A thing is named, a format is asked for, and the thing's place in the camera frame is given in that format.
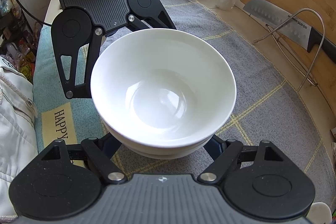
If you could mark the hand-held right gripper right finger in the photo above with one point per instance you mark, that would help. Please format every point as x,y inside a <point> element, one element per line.
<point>218,146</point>

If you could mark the blue grey checked cloth mat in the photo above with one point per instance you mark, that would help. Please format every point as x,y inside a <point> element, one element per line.
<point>262,113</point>

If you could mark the person's white jacket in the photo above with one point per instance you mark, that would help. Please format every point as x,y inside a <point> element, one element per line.
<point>13,134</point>

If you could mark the pile of colourful packets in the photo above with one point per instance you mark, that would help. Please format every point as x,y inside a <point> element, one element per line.
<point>15,37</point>

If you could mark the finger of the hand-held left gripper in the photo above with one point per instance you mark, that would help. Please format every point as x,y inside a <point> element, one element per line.
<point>69,69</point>
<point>162,18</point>

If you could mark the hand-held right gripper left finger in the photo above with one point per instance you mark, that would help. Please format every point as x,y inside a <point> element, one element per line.
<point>110,145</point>

